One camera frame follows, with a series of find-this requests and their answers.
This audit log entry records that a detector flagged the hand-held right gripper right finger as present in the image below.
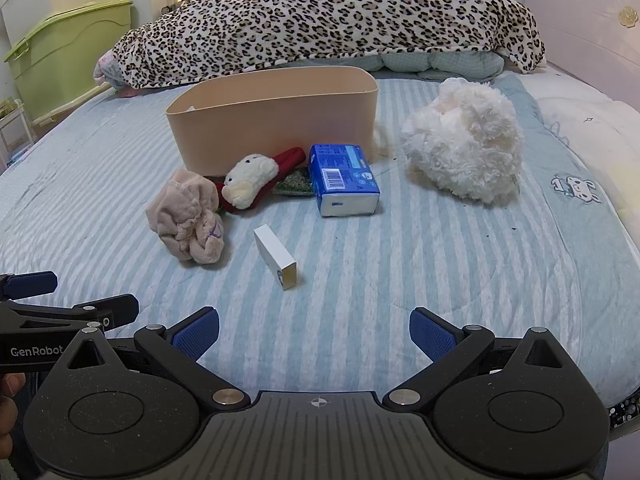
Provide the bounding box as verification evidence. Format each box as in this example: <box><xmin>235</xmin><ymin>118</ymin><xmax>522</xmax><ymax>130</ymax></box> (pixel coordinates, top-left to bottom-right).
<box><xmin>382</xmin><ymin>306</ymin><xmax>572</xmax><ymax>412</ymax></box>

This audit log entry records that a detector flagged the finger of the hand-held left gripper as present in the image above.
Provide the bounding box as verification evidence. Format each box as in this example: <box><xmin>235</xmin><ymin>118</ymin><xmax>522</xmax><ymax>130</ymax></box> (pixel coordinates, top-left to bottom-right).
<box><xmin>0</xmin><ymin>271</ymin><xmax>59</xmax><ymax>302</ymax></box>
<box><xmin>0</xmin><ymin>293</ymin><xmax>140</xmax><ymax>334</ymax></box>

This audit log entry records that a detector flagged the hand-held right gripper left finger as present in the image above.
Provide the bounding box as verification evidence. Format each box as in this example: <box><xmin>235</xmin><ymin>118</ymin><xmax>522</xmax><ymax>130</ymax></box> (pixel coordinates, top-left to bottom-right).
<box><xmin>65</xmin><ymin>306</ymin><xmax>252</xmax><ymax>414</ymax></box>

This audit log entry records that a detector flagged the small white cardboard box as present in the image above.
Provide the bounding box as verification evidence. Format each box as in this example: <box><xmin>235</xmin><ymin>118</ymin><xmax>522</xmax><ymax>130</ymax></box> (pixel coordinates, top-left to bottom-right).
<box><xmin>253</xmin><ymin>224</ymin><xmax>300</xmax><ymax>292</ymax></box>

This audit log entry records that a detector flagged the pink fuzzy cloth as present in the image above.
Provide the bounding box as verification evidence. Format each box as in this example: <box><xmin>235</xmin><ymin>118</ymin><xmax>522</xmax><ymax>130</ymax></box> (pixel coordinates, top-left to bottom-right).
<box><xmin>145</xmin><ymin>169</ymin><xmax>226</xmax><ymax>266</ymax></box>

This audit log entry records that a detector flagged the red and white plush toy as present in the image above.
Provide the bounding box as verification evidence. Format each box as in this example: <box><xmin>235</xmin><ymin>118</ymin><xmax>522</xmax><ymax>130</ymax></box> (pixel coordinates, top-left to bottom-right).
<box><xmin>215</xmin><ymin>146</ymin><xmax>307</xmax><ymax>216</ymax></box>

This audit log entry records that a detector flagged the blue tissue pack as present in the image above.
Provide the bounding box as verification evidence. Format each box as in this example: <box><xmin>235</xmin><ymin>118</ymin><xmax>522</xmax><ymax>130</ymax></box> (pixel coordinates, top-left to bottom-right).
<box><xmin>307</xmin><ymin>143</ymin><xmax>382</xmax><ymax>219</ymax></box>

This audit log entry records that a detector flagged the beige plastic storage bin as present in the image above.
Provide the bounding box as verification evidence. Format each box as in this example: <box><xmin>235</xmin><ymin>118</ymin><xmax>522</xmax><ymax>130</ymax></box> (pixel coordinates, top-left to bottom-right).
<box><xmin>166</xmin><ymin>65</ymin><xmax>379</xmax><ymax>174</ymax></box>

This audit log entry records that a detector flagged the person's left hand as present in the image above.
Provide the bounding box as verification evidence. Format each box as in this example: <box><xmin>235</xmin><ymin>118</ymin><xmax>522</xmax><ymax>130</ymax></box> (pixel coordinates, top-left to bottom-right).
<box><xmin>0</xmin><ymin>373</ymin><xmax>27</xmax><ymax>457</ymax></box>

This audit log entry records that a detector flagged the blue striped bed sheet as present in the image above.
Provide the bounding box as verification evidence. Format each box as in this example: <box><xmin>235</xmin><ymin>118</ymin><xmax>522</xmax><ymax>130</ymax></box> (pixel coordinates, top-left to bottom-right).
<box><xmin>0</xmin><ymin>67</ymin><xmax>640</xmax><ymax>412</ymax></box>

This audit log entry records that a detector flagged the small white shelf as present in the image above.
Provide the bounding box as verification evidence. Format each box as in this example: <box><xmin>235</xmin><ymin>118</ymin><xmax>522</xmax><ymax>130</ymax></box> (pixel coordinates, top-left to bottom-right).
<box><xmin>0</xmin><ymin>97</ymin><xmax>39</xmax><ymax>172</ymax></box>

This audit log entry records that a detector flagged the small green packet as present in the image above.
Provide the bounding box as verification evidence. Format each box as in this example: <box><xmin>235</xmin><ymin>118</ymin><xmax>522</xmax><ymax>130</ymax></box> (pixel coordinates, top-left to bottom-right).
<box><xmin>272</xmin><ymin>169</ymin><xmax>315</xmax><ymax>197</ymax></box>

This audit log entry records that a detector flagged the white fluffy plush toy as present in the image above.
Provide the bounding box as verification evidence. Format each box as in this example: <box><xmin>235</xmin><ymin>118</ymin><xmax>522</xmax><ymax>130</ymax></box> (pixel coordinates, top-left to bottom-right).
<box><xmin>401</xmin><ymin>77</ymin><xmax>525</xmax><ymax>206</ymax></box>

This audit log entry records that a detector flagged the pink fabric bundle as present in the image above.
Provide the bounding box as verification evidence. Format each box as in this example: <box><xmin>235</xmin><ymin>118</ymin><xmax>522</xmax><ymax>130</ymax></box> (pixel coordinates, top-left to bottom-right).
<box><xmin>92</xmin><ymin>52</ymin><xmax>127</xmax><ymax>97</ymax></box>

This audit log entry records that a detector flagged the green plastic storage box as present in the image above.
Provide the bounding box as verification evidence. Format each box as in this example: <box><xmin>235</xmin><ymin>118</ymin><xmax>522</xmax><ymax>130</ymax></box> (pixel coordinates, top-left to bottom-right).
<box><xmin>4</xmin><ymin>0</ymin><xmax>135</xmax><ymax>112</ymax></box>

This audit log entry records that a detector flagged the white pillow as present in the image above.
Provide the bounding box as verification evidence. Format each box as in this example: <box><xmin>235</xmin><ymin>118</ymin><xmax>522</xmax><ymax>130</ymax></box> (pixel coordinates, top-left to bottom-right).
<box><xmin>535</xmin><ymin>94</ymin><xmax>640</xmax><ymax>226</ymax></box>

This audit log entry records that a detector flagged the light green quilt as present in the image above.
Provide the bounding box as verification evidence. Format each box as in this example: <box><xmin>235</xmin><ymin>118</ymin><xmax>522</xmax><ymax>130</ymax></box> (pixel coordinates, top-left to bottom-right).
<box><xmin>277</xmin><ymin>50</ymin><xmax>507</xmax><ymax>82</ymax></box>

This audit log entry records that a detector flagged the leopard print blanket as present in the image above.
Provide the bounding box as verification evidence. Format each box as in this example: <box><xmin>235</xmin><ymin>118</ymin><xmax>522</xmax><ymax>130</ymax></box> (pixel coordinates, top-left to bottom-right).
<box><xmin>111</xmin><ymin>0</ymin><xmax>547</xmax><ymax>89</ymax></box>

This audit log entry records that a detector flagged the white flower headboard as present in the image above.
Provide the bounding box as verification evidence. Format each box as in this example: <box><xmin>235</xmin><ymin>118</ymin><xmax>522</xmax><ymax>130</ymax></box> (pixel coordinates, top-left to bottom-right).
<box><xmin>522</xmin><ymin>0</ymin><xmax>640</xmax><ymax>107</ymax></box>

